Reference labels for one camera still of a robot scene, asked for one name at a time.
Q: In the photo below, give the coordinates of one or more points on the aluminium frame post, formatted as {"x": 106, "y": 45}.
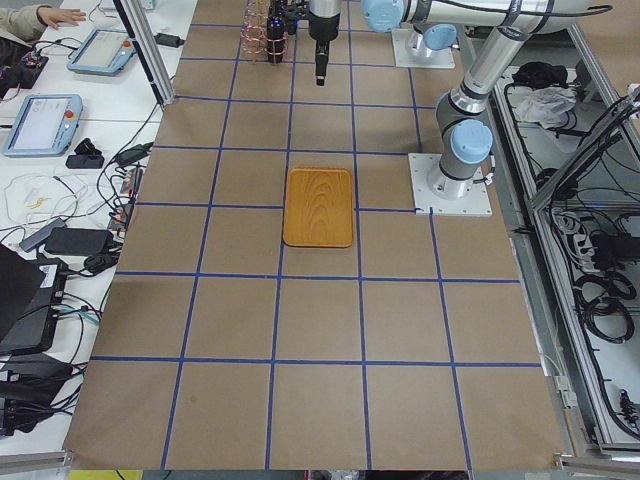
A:
{"x": 137, "y": 26}

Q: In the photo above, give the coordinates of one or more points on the wooden tray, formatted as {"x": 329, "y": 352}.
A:
{"x": 319, "y": 208}

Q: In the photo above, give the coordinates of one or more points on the blue teach pendant upper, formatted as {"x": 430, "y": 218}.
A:
{"x": 104, "y": 52}

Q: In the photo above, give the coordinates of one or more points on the white crumpled cloth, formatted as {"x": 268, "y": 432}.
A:
{"x": 548, "y": 107}

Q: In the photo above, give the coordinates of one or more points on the blue teach pendant lower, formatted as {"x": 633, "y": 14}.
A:
{"x": 45, "y": 126}

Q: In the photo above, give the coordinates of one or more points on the blue teach pendant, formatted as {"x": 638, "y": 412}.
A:
{"x": 104, "y": 52}
{"x": 45, "y": 126}

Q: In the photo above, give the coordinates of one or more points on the small black stand device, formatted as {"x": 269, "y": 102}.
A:
{"x": 86, "y": 156}

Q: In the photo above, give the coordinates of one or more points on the copper wire bottle basket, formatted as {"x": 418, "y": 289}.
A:
{"x": 253, "y": 31}

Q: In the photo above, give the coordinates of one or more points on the black power adapter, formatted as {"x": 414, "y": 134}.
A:
{"x": 78, "y": 241}

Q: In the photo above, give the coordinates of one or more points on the dark wine bottle in basket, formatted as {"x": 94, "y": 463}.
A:
{"x": 276, "y": 34}

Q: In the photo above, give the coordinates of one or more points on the black power brick on desk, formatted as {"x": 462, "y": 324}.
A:
{"x": 169, "y": 40}

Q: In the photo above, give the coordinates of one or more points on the black laptop computer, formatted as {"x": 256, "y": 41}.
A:
{"x": 30, "y": 291}

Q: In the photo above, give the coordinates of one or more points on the person hand on desk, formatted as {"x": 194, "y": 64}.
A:
{"x": 53, "y": 17}

